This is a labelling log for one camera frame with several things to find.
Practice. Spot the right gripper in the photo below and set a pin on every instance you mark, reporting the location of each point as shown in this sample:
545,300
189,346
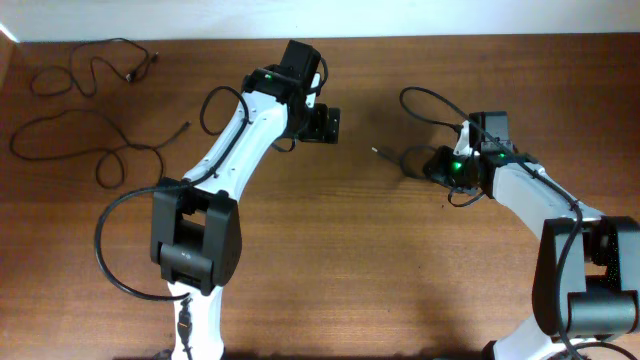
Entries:
438,169

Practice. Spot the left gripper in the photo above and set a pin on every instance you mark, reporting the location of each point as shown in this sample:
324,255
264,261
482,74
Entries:
317,132

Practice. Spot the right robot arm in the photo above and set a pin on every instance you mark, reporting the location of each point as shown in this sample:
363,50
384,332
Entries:
586,283

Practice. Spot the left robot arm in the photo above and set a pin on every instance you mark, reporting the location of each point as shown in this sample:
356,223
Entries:
195,234

